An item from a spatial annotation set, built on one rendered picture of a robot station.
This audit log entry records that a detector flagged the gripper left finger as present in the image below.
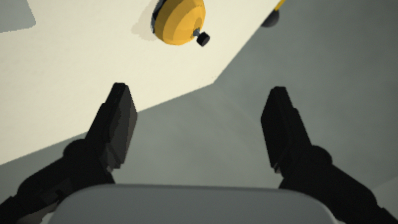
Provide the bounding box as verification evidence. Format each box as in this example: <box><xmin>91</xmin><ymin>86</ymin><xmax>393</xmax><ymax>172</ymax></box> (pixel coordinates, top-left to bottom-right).
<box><xmin>0</xmin><ymin>82</ymin><xmax>138</xmax><ymax>224</ymax></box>

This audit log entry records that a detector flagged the brass bell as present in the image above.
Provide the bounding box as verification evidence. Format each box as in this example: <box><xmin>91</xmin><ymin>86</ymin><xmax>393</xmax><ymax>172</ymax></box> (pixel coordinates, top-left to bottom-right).
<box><xmin>152</xmin><ymin>0</ymin><xmax>210</xmax><ymax>47</ymax></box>

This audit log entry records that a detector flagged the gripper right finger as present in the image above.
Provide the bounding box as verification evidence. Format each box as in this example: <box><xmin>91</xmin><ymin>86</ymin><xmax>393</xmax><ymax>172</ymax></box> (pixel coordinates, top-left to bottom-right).
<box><xmin>261</xmin><ymin>86</ymin><xmax>398</xmax><ymax>224</ymax></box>

